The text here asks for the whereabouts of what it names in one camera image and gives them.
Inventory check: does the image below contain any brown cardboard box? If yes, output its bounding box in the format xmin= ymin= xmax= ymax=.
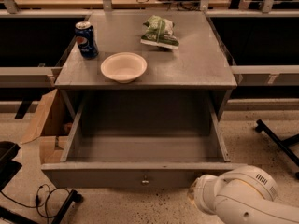
xmin=21 ymin=89 xmax=73 ymax=164

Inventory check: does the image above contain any grey top drawer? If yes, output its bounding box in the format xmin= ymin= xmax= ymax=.
xmin=42 ymin=101 xmax=240 ymax=189

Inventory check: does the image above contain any black stand leg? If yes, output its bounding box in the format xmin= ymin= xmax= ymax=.
xmin=255 ymin=119 xmax=299 ymax=167
xmin=51 ymin=189 xmax=83 ymax=224

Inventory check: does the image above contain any white paper bowl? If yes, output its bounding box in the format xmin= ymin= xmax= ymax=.
xmin=100 ymin=52 xmax=148 ymax=83

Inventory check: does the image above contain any grey drawer cabinet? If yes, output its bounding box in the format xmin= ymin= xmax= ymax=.
xmin=53 ymin=10 xmax=238 ymax=123

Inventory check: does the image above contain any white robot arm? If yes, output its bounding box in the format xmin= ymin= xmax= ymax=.
xmin=188 ymin=166 xmax=299 ymax=224

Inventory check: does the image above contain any blue Pepsi can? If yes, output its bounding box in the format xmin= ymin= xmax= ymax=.
xmin=75 ymin=21 xmax=98 ymax=59

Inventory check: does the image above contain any green chip bag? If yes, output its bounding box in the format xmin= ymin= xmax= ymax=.
xmin=140 ymin=15 xmax=179 ymax=49

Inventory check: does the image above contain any black stand leg right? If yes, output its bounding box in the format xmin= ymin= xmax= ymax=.
xmin=255 ymin=119 xmax=299 ymax=167

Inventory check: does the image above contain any black cable on floor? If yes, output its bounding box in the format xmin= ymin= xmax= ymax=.
xmin=0 ymin=183 xmax=71 ymax=220

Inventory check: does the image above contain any black stand leg left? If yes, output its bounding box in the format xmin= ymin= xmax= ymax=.
xmin=51 ymin=189 xmax=83 ymax=224

